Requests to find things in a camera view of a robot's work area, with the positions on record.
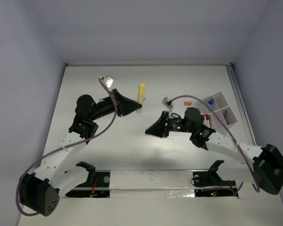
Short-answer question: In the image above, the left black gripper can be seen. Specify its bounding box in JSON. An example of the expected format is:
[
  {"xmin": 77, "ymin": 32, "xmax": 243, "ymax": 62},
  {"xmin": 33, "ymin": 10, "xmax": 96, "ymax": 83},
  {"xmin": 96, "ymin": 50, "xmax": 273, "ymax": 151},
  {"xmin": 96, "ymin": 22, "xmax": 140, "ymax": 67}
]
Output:
[{"xmin": 90, "ymin": 89, "xmax": 142, "ymax": 121}]

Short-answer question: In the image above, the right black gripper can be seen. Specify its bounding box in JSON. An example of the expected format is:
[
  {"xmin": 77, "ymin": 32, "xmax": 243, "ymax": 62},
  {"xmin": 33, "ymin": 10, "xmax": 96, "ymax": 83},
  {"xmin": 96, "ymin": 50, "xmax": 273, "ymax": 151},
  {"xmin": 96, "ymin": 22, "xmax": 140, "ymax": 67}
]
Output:
[{"xmin": 145, "ymin": 111, "xmax": 195, "ymax": 137}]

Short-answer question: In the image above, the yellow highlighter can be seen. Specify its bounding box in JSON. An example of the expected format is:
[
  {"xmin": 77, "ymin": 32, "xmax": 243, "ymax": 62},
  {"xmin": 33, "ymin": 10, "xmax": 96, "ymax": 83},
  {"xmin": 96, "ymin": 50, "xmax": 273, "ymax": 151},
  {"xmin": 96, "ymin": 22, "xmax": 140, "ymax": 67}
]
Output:
[{"xmin": 137, "ymin": 83, "xmax": 146, "ymax": 105}]

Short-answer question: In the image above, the orange eraser piece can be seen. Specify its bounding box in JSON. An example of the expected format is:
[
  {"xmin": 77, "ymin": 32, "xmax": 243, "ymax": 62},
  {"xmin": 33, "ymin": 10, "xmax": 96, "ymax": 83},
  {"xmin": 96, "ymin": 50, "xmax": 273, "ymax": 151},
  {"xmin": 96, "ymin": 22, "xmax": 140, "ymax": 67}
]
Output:
[{"xmin": 184, "ymin": 101, "xmax": 192, "ymax": 105}]

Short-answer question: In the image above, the red-cap white marker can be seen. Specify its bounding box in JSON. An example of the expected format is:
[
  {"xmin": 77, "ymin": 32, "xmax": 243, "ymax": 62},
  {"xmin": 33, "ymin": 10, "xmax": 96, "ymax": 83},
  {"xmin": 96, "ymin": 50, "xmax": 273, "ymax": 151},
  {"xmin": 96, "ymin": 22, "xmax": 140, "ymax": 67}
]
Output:
[{"xmin": 205, "ymin": 114, "xmax": 210, "ymax": 127}]

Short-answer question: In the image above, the blue-cap glue tube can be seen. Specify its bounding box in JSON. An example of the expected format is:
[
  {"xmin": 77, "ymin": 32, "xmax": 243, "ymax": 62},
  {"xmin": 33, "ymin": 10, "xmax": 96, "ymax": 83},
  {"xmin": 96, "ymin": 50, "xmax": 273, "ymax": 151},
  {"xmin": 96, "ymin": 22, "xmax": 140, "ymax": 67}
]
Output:
[{"xmin": 208, "ymin": 97, "xmax": 215, "ymax": 105}]

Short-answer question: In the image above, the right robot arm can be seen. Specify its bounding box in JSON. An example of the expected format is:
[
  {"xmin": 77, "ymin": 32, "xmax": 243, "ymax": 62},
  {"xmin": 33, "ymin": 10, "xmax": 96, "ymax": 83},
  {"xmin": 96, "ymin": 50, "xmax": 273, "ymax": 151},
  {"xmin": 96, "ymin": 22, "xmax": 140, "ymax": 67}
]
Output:
[{"xmin": 145, "ymin": 107, "xmax": 283, "ymax": 195}]

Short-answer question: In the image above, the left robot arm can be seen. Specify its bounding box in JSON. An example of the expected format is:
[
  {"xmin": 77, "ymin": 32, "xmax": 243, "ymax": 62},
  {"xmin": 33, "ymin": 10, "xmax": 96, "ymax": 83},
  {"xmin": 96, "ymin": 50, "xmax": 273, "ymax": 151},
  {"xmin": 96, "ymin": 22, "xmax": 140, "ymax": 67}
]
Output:
[{"xmin": 16, "ymin": 89, "xmax": 144, "ymax": 217}]

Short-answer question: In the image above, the white divided organizer box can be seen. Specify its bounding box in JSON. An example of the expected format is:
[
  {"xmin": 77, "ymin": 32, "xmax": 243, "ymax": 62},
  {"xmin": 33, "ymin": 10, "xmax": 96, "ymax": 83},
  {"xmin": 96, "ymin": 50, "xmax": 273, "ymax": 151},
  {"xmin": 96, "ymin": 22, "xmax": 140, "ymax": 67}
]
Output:
[{"xmin": 192, "ymin": 92, "xmax": 238, "ymax": 135}]

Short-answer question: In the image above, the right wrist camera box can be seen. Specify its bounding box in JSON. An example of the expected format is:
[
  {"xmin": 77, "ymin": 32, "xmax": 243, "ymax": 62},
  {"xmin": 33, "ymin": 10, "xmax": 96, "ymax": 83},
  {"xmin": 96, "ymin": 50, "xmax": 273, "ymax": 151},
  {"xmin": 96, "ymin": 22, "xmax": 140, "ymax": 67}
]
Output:
[{"xmin": 162, "ymin": 97, "xmax": 174, "ymax": 111}]

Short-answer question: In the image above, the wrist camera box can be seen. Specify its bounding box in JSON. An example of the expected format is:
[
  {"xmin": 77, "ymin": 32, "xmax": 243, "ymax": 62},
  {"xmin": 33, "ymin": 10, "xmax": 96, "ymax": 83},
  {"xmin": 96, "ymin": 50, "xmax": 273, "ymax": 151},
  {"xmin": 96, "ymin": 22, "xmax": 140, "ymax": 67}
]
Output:
[
  {"xmin": 104, "ymin": 76, "xmax": 114, "ymax": 88},
  {"xmin": 162, "ymin": 97, "xmax": 174, "ymax": 111}
]

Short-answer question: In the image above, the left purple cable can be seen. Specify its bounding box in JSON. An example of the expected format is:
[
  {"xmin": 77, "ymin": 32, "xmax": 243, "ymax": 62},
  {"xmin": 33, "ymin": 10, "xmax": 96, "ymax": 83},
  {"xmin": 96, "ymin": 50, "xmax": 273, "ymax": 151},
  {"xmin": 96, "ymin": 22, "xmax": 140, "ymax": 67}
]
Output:
[{"xmin": 15, "ymin": 77, "xmax": 117, "ymax": 216}]

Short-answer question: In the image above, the purple cable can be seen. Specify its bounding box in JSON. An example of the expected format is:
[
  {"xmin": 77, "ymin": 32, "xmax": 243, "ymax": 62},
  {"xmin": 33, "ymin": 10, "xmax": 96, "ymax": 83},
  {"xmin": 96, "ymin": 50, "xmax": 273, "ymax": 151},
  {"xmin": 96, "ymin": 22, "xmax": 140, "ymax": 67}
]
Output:
[
  {"xmin": 15, "ymin": 77, "xmax": 117, "ymax": 216},
  {"xmin": 169, "ymin": 95, "xmax": 260, "ymax": 193}
]

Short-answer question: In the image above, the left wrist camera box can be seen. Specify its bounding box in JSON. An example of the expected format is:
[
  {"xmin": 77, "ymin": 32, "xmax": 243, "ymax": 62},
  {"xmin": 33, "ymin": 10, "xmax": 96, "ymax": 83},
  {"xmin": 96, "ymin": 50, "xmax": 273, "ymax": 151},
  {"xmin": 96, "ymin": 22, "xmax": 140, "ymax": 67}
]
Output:
[{"xmin": 104, "ymin": 76, "xmax": 114, "ymax": 88}]

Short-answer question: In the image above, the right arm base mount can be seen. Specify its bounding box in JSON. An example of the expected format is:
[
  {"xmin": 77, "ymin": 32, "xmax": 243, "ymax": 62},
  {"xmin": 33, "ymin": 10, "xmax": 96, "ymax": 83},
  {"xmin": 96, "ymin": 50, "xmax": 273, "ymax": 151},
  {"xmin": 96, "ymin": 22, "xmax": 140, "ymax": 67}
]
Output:
[{"xmin": 190, "ymin": 160, "xmax": 238, "ymax": 197}]

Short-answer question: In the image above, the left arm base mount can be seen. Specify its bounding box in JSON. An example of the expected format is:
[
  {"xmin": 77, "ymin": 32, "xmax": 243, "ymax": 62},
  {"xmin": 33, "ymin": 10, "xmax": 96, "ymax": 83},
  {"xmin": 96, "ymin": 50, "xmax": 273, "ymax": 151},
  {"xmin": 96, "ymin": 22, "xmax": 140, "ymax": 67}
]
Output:
[{"xmin": 66, "ymin": 161, "xmax": 110, "ymax": 198}]

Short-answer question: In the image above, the aluminium side rail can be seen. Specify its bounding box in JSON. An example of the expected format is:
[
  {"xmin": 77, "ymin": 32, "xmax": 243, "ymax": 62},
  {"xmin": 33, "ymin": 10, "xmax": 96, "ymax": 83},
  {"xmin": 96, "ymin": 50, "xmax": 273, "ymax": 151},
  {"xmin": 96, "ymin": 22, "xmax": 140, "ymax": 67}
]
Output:
[{"xmin": 226, "ymin": 63, "xmax": 264, "ymax": 167}]

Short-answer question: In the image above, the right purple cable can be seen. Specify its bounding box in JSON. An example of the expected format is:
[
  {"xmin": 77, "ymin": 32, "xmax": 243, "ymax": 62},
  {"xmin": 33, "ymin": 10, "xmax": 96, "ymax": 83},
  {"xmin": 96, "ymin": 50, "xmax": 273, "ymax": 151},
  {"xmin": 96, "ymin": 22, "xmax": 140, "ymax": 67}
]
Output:
[{"xmin": 169, "ymin": 95, "xmax": 260, "ymax": 193}]

